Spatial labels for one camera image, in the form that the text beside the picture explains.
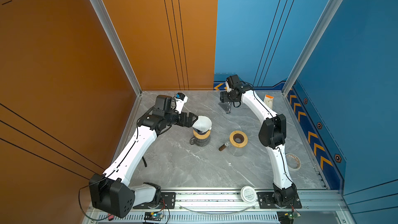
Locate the white round lid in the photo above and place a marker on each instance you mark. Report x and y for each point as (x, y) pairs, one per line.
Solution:
(248, 194)

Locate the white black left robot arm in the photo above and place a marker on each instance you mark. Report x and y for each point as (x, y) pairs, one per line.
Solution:
(110, 191)

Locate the ribbed glass coffee server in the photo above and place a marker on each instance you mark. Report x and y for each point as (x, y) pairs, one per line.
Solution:
(199, 142)

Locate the white paper coffee filter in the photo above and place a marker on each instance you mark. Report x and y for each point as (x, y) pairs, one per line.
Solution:
(203, 124)

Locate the roll of clear tape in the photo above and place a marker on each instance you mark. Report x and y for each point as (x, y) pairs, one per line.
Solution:
(293, 162)

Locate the orange coffee filter pack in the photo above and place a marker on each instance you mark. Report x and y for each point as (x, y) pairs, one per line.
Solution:
(268, 100)

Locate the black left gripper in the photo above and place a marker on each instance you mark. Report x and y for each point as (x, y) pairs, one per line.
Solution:
(189, 122)

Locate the bamboo dripper ring stand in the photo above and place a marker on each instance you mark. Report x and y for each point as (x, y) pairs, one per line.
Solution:
(201, 136)

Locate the clear glass pitcher wooden handle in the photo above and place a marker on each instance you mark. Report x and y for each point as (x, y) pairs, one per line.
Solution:
(231, 149)

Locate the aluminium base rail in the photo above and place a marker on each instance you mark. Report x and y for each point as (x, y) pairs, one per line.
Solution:
(225, 206)

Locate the aluminium left corner post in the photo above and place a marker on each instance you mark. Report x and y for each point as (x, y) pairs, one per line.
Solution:
(107, 24)

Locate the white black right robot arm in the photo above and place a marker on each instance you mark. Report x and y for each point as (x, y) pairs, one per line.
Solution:
(272, 135)

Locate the circuit board right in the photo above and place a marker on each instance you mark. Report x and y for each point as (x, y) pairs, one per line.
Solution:
(288, 217)

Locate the aluminium corner post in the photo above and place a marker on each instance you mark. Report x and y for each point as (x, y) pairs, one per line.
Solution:
(107, 24)
(323, 22)

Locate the green circuit board left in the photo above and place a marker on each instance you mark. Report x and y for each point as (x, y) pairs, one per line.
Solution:
(153, 218)

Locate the grey ribbed glass dripper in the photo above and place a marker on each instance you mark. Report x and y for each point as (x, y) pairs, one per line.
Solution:
(227, 106)

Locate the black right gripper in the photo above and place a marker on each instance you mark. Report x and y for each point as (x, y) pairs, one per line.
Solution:
(223, 97)

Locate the aluminium right corner post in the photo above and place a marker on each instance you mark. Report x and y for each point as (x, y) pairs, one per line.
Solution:
(323, 22)

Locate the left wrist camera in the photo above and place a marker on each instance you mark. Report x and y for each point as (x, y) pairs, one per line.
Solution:
(168, 104)

